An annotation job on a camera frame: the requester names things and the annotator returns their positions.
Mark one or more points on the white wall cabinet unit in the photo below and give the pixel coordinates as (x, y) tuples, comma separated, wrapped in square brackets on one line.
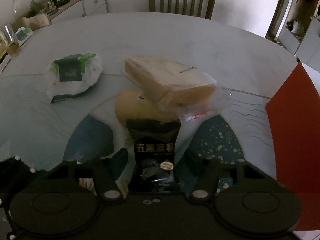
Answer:
[(305, 49)]

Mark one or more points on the white green plastic bag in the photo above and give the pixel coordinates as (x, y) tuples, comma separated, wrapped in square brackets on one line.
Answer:
[(72, 75)]

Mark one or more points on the white sideboard cabinet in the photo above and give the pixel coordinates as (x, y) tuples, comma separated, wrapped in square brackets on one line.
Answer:
[(71, 10)]

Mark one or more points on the round yellow bun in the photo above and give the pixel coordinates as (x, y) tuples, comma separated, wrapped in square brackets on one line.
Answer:
[(132, 104)]

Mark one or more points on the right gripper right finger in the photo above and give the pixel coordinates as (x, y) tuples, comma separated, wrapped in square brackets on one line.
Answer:
[(196, 175)]

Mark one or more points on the black snack packet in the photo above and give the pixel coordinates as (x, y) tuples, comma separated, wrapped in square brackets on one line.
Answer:
[(154, 150)]

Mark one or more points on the tan bread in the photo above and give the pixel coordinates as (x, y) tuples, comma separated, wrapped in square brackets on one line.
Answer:
[(175, 87)]

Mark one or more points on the red white cardboard box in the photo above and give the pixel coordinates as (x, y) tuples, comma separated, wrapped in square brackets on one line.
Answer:
[(293, 114)]

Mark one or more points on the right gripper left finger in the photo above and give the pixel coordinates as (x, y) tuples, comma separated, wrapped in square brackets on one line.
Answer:
[(107, 172)]

